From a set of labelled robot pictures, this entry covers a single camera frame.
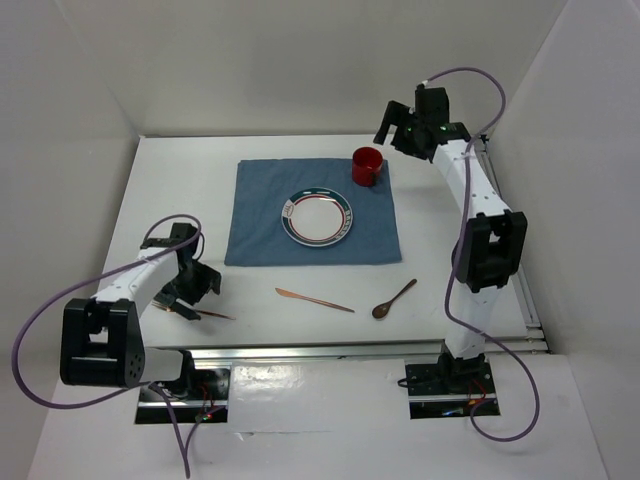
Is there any aluminium table edge rail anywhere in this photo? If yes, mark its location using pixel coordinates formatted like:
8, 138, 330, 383
145, 336, 549, 365

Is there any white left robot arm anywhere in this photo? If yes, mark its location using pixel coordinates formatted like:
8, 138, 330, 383
60, 222, 221, 388

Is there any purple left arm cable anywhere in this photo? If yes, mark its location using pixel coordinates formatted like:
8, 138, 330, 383
10, 214, 206, 479

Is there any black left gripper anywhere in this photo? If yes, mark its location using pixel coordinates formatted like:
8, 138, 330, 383
153, 260, 220, 320

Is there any copper fork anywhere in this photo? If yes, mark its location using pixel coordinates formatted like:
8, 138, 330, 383
152, 300, 235, 320

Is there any aluminium right side rail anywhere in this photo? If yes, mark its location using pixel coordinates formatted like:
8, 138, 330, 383
469, 132, 546, 351

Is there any red mug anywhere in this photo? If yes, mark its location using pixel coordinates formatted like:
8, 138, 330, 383
352, 147, 384, 187

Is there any copper spoon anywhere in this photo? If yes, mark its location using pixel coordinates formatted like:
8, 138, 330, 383
371, 279, 418, 320

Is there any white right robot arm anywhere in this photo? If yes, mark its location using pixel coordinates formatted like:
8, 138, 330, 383
374, 83, 528, 392

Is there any white plate with green rim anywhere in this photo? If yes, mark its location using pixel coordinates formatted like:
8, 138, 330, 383
281, 187, 354, 248

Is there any copper knife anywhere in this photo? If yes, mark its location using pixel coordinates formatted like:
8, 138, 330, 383
274, 287, 355, 313

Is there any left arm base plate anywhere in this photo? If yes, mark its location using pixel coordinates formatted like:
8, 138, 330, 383
134, 366, 231, 425

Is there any blue cloth placemat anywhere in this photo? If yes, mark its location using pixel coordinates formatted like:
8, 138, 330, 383
224, 158, 402, 267

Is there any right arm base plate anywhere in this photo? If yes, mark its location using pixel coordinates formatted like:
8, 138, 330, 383
397, 362, 500, 420

